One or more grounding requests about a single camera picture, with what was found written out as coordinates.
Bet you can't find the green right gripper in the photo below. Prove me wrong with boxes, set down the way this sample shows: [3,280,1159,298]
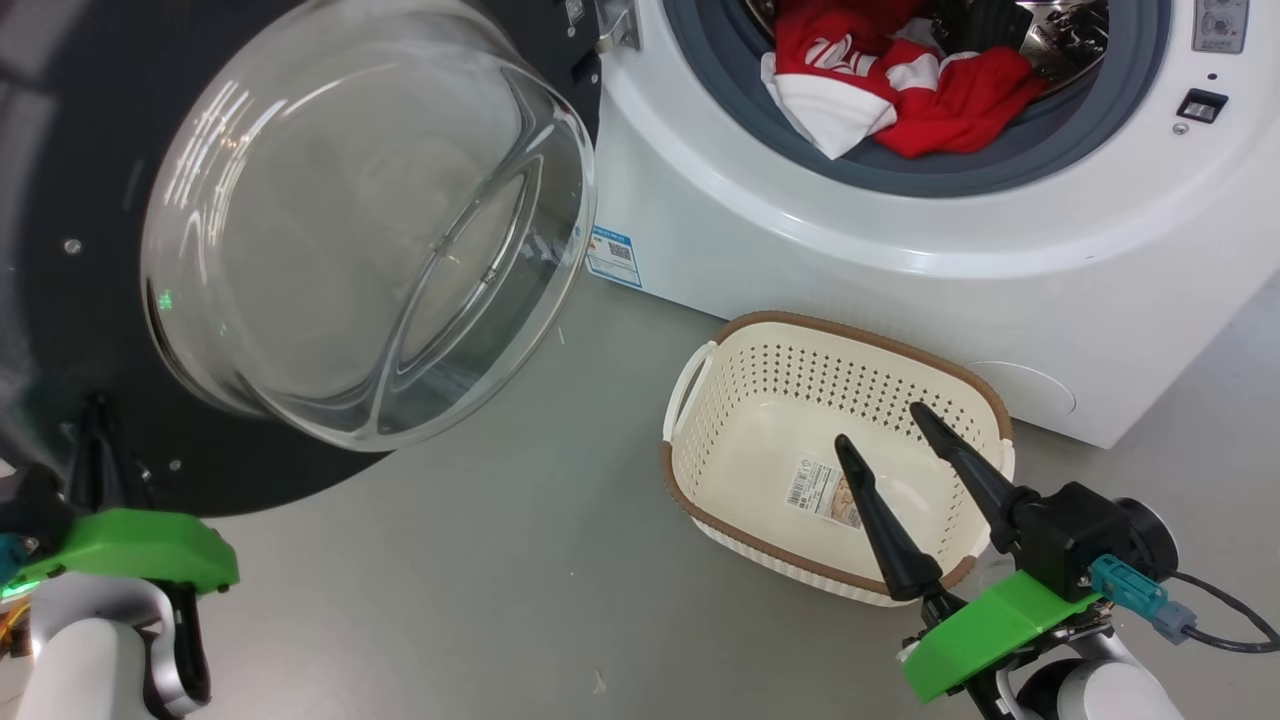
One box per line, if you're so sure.
[835,401,1113,704]

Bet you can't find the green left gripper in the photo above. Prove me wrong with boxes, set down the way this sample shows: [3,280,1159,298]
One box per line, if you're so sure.
[10,395,241,596]

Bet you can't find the black round glass washer door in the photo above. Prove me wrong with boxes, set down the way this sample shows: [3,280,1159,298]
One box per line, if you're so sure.
[0,0,603,519]

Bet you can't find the red and white garment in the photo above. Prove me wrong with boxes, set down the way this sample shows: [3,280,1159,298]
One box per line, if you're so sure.
[760,0,1049,161]

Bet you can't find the cream laundry basket brown rim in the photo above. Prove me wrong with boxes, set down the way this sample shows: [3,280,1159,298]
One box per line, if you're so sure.
[661,311,1017,608]

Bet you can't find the white front-load washing machine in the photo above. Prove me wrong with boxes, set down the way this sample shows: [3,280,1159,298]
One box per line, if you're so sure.
[585,0,1280,449]

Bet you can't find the perforated steel drum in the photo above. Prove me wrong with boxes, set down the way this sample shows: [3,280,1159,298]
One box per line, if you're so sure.
[925,0,1111,83]

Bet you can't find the round white filter cover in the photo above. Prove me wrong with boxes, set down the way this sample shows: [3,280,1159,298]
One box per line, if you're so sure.
[965,360,1078,419]

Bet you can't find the blue energy label sticker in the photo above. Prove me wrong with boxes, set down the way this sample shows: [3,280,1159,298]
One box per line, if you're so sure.
[585,225,644,291]

